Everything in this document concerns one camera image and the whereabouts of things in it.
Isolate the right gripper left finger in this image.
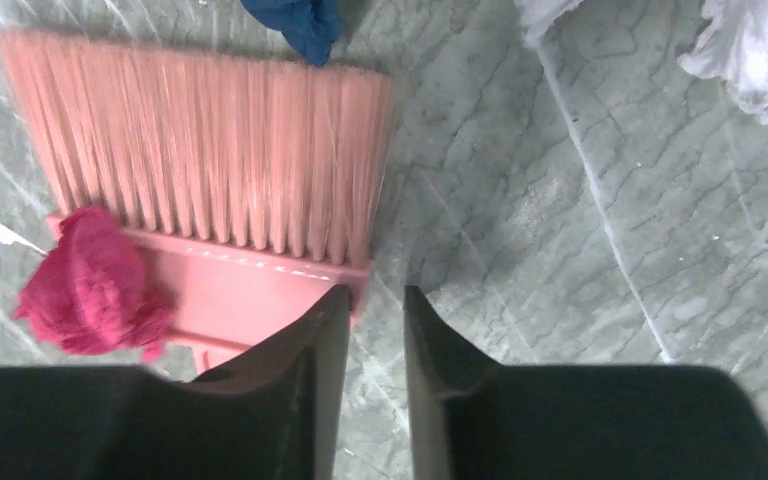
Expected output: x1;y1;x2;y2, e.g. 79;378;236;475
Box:
0;286;350;479

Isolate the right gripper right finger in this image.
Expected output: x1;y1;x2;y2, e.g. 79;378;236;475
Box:
403;285;768;479

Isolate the pink hand brush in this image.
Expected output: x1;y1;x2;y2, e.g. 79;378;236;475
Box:
0;29;394;371

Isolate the magenta paper scrap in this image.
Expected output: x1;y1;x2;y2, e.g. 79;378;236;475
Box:
13;206;175;362

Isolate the dark blue paper scrap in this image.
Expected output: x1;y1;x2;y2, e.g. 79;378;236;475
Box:
241;0;343;67

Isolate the white paper scrap large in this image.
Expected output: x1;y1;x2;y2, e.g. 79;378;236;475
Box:
515;0;768;126

